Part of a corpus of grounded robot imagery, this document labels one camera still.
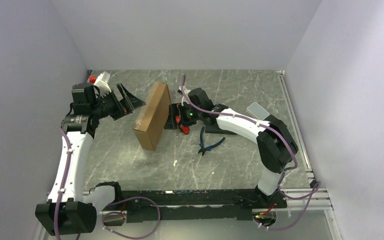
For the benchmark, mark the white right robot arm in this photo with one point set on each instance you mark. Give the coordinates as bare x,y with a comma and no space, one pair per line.
275,143

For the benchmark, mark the brown cardboard express box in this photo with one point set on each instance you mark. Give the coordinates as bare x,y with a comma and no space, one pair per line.
150,122

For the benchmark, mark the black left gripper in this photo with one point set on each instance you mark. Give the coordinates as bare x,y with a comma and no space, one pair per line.
125,106

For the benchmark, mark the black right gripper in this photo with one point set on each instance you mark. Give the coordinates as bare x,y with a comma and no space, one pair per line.
171,123

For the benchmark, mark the small grey white box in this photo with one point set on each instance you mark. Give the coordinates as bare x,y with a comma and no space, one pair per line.
257,111

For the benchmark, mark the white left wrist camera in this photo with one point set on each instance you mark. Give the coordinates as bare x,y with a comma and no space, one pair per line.
101,81

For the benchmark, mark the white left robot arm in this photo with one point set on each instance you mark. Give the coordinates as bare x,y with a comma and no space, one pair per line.
67,211

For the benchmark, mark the red utility knife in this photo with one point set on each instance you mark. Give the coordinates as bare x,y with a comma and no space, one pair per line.
184,129

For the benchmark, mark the aluminium rail frame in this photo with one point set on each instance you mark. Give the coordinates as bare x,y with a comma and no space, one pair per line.
68,211

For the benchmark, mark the black flat pad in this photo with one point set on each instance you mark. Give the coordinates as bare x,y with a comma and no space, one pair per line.
226,125

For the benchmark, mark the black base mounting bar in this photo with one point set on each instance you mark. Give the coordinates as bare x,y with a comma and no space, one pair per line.
152,205

